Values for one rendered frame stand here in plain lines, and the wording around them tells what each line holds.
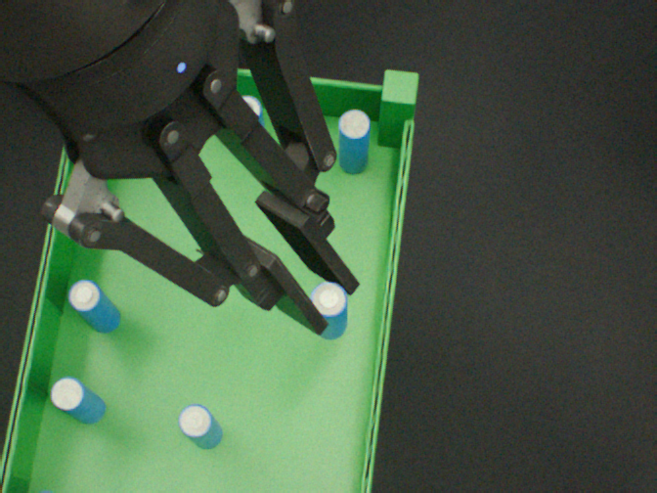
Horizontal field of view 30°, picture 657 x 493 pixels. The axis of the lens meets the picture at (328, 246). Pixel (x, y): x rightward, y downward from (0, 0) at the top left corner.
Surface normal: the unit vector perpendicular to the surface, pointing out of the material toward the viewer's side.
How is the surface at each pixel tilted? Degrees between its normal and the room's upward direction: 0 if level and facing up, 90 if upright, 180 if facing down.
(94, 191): 65
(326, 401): 0
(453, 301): 0
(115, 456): 0
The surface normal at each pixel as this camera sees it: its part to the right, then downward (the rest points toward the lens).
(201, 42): 0.86, 0.18
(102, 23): 0.48, 0.65
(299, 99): 0.72, 0.43
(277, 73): -0.66, 0.68
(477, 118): -0.01, -0.25
